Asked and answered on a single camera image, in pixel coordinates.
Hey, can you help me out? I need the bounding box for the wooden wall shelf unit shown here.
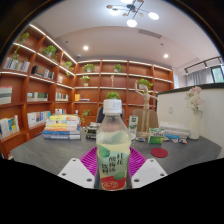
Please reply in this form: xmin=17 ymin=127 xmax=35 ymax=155
xmin=0 ymin=22 xmax=174 ymax=161

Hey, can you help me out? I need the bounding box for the green and white box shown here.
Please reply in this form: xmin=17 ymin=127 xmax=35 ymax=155
xmin=147 ymin=127 xmax=165 ymax=145

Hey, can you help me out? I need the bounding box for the ceiling air vent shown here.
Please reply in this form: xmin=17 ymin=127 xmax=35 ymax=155
xmin=138 ymin=28 xmax=163 ymax=39

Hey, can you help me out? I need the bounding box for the clear yellow-green drink bottle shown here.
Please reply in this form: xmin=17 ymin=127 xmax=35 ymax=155
xmin=95 ymin=98 xmax=132 ymax=192

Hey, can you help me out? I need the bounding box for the wooden artist mannequin figure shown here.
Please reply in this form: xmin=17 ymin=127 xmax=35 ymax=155
xmin=134 ymin=79 xmax=158 ymax=138

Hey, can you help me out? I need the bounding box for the stack of dark books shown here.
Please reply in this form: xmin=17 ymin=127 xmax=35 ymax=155
xmin=84 ymin=121 xmax=101 ymax=140

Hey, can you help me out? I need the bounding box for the dark blue chair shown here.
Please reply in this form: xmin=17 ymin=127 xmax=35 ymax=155
xmin=95 ymin=106 xmax=127 ymax=124

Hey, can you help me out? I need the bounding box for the stack of colourful books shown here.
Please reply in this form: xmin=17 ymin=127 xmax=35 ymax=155
xmin=42 ymin=113 xmax=82 ymax=140

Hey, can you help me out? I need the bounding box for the flat round red coaster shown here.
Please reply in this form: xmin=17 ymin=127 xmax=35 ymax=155
xmin=150 ymin=147 xmax=169 ymax=159

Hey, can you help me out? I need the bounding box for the black track light rail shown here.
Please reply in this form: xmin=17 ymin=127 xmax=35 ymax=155
xmin=184 ymin=55 xmax=224 ymax=74

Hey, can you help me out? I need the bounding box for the green and white drink carton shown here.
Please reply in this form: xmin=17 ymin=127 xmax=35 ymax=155
xmin=128 ymin=115 xmax=139 ymax=139

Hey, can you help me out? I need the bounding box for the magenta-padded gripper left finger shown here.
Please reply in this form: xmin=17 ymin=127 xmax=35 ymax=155
xmin=57 ymin=146 xmax=99 ymax=190

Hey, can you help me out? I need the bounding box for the branched ceiling lamp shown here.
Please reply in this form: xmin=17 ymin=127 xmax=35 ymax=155
xmin=105 ymin=0 xmax=160 ymax=28

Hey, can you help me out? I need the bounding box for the grey curtain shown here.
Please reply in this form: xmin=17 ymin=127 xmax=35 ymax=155
xmin=185 ymin=67 xmax=214 ymax=87

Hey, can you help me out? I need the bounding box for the tan chair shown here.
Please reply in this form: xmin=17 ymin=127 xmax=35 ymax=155
xmin=132 ymin=109 xmax=158 ymax=129

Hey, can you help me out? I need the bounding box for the white vase with pink flowers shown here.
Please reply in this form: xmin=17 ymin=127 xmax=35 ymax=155
xmin=184 ymin=85 xmax=205 ymax=140

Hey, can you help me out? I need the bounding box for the stack of white books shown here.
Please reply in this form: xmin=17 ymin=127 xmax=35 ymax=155
xmin=159 ymin=120 xmax=190 ymax=139

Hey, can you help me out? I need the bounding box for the window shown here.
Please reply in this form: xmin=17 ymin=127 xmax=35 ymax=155
xmin=210 ymin=65 xmax=224 ymax=84

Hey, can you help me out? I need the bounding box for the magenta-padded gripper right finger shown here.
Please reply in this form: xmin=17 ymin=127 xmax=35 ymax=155
xmin=128 ymin=146 xmax=168 ymax=190

